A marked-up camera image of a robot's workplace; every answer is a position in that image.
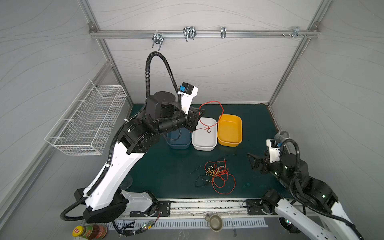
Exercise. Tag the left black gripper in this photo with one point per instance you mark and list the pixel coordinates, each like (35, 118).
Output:
(192, 117)

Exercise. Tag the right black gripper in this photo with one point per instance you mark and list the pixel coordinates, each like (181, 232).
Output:
(263, 163)

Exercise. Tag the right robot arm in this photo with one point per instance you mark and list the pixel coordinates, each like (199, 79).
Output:
(315, 209)

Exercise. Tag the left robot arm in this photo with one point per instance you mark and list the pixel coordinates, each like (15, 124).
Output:
(103, 201)

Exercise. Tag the white plastic bin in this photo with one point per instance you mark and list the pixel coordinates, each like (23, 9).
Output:
(204, 138)

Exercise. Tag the blue plastic bin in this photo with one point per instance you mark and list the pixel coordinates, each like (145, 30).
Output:
(179, 139)

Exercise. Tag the yellow plastic bin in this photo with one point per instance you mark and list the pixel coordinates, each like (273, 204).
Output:
(230, 130)

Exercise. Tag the clear wine glass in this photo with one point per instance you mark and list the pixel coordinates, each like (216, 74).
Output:
(281, 136)

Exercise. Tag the olive round cup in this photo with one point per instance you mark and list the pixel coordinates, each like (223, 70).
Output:
(215, 222)

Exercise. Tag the metal U-bolt hook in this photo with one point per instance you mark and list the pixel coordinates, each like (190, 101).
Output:
(189, 33)

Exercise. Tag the metal clamp hook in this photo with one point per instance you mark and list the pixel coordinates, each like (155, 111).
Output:
(157, 39)

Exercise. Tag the right metal clamp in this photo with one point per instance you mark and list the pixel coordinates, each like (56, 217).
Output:
(296, 34)

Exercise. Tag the aluminium crossbar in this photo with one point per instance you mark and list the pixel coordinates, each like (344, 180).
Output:
(201, 34)

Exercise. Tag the sauce bottle yellow cap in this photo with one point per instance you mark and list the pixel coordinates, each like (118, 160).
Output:
(90, 232)

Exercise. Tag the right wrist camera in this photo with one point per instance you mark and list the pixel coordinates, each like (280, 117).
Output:
(274, 150)

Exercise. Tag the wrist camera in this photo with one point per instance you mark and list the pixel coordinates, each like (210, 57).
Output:
(187, 93)
(274, 150)

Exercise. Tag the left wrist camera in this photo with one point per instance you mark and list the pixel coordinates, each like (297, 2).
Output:
(187, 93)

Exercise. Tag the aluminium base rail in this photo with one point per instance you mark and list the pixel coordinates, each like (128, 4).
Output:
(191, 214)

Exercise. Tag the small metal bracket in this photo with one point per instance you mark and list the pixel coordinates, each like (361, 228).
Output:
(223, 32)

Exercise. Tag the white wire basket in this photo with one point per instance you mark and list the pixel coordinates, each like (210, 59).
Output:
(86, 125)

